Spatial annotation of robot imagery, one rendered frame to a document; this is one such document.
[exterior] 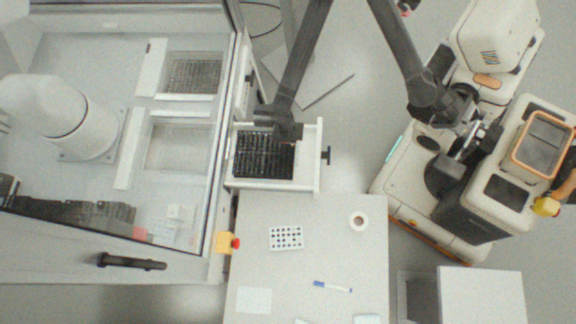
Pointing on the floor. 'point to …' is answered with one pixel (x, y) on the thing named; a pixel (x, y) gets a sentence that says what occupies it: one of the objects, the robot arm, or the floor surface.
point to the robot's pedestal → (461, 297)
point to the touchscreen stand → (320, 86)
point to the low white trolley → (311, 257)
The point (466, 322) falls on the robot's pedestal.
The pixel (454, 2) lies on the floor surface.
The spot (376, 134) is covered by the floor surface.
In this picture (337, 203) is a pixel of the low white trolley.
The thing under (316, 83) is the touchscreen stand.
